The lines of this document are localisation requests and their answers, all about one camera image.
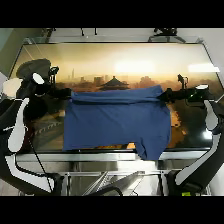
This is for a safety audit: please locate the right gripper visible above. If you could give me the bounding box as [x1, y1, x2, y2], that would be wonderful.
[157, 87, 178, 104]

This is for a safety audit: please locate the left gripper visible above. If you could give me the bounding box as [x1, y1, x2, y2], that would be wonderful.
[51, 87, 73, 100]

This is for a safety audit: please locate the silver frame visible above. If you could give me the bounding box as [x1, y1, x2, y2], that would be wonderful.
[14, 150, 214, 197]

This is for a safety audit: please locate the black cable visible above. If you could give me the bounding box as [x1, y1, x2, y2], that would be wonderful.
[27, 133, 54, 194]

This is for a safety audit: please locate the blue T-shirt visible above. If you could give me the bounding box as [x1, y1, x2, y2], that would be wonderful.
[62, 84, 172, 162]

